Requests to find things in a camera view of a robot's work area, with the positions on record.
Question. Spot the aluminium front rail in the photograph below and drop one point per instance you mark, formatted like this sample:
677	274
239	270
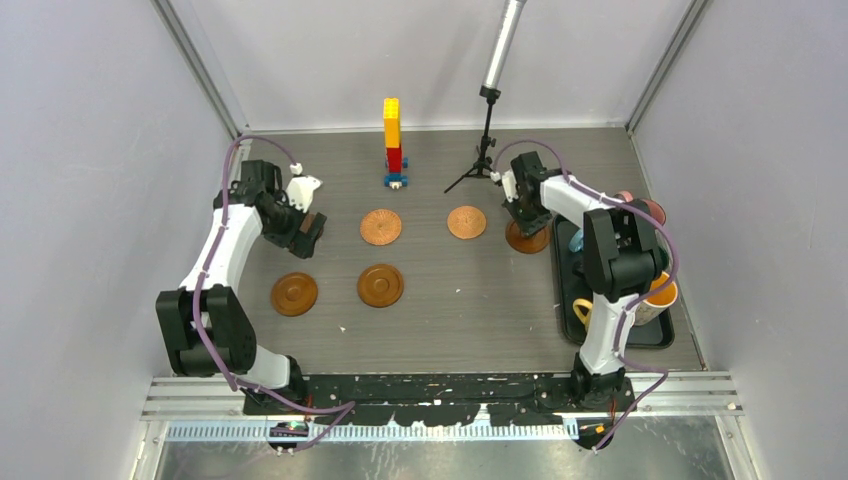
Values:
207	410

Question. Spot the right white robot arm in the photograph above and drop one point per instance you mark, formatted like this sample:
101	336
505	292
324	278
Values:
621	258

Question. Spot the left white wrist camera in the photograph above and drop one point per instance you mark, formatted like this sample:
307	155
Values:
301	189

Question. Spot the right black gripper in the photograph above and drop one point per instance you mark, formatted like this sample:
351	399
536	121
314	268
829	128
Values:
527	228

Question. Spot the woven orange coaster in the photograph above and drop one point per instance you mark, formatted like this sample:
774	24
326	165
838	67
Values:
380	227
466	222

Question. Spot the black plastic tray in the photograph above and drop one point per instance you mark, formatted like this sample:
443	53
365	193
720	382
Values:
570	285

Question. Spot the yellow red blue block tower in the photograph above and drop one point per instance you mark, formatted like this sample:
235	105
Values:
396	162

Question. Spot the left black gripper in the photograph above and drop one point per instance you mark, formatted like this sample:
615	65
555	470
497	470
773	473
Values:
297	242

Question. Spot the dark walnut coaster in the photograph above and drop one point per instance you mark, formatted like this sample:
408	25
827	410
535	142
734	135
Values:
307	223

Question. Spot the brown ringed coaster front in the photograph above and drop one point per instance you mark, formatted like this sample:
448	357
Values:
380	285

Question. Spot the pink mug maroon inside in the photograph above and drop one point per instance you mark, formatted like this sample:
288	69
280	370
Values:
656	210

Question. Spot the yellow mug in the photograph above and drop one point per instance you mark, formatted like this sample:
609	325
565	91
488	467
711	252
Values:
583	309

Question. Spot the brown ringed coaster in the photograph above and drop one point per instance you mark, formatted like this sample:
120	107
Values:
380	285
531	244
294	294

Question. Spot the white floral mug orange inside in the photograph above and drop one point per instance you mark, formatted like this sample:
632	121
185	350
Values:
658	301

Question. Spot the blue mug orange inside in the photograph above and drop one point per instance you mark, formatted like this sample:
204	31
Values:
576	243

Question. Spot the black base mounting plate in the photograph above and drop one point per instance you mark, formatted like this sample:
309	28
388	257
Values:
437	400

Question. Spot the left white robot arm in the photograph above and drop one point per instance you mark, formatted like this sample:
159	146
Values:
204	326

